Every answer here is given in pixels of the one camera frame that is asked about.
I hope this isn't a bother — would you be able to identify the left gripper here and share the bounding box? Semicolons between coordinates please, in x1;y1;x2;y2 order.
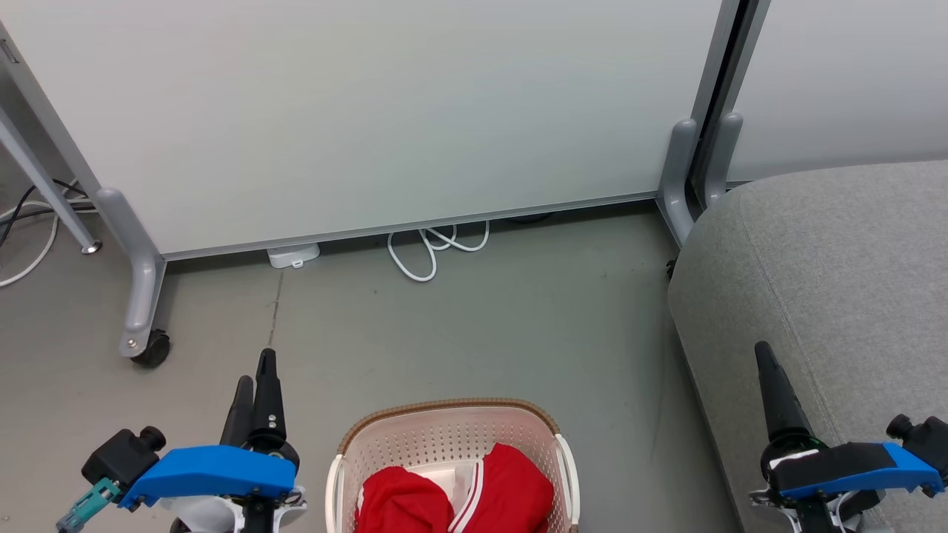
159;348;308;533

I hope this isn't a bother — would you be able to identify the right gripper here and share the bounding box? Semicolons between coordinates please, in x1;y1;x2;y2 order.
748;341;884;533

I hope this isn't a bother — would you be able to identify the grey fabric sofa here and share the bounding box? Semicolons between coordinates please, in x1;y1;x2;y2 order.
667;159;948;533

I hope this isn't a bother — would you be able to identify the small white adapter box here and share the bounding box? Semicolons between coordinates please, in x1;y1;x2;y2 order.
267;244;321;269

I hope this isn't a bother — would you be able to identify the plain red garment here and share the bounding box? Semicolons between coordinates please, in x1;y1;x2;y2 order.
354;466;455;533

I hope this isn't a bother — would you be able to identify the grey partition foot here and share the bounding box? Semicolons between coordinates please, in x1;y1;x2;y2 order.
704;111;744;209
94;187;168;361
656;118;701;249

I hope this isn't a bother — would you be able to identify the beige perforated laundry basket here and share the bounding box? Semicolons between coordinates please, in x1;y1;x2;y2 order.
326;398;581;533

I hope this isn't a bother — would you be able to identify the red garment with white stripes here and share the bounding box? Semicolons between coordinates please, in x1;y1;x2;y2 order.
447;442;555;533

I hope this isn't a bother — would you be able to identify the grey metal table leg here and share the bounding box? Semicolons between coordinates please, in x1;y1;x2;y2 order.
0;107;103;255

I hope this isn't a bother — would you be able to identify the wide white partition panel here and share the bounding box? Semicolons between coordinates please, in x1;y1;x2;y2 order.
0;0;741;261

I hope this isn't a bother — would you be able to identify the narrow white partition panel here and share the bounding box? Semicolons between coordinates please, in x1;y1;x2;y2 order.
722;0;948;184

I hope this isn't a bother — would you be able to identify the coiled white cable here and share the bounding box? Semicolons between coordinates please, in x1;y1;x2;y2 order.
387;220;491;284

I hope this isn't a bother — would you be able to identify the black floor cable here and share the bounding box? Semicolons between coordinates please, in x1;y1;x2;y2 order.
0;178;93;249

